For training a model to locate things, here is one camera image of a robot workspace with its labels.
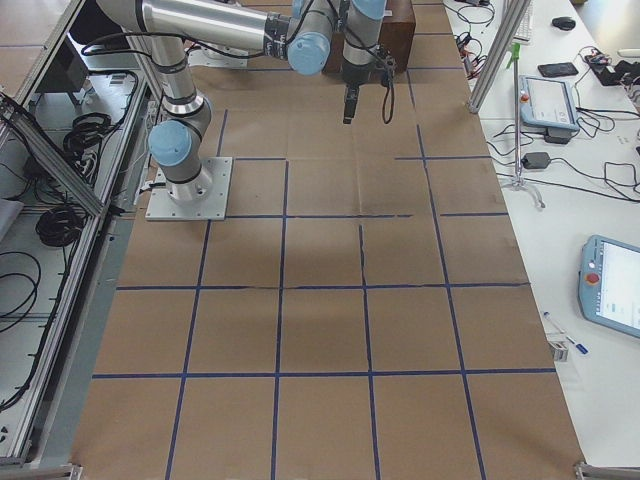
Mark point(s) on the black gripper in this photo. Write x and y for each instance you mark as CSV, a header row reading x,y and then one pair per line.
x,y
354,75

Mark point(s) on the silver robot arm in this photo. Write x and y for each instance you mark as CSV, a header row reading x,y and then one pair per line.
x,y
179,34

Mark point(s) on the dark wooden drawer cabinet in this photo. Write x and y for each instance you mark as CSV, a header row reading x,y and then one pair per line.
x,y
396,36

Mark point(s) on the silver tripod stand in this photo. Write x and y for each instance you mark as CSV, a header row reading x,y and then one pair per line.
x,y
517,181

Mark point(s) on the black power adapter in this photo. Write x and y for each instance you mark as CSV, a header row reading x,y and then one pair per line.
x,y
536,160

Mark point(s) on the far teach pendant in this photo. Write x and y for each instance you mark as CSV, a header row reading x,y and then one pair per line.
x,y
547,103

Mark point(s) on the teach pendant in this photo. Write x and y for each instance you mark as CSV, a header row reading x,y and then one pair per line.
x,y
608,284
547,103

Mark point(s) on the black smartphone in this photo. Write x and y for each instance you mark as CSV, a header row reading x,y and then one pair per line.
x,y
557,70

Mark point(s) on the black computer mouse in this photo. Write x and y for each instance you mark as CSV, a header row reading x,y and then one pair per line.
x,y
564,23

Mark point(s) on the brown paper table cover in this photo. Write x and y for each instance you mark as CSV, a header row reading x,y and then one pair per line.
x,y
362,313

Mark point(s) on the near teach pendant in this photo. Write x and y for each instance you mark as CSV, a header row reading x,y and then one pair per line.
x,y
608,284

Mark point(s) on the blue white pen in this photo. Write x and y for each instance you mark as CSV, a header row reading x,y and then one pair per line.
x,y
561,334

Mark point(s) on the aluminium frame post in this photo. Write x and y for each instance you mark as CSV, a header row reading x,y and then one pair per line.
x,y
515,28

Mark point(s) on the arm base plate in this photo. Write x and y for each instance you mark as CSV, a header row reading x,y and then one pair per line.
x,y
204,198

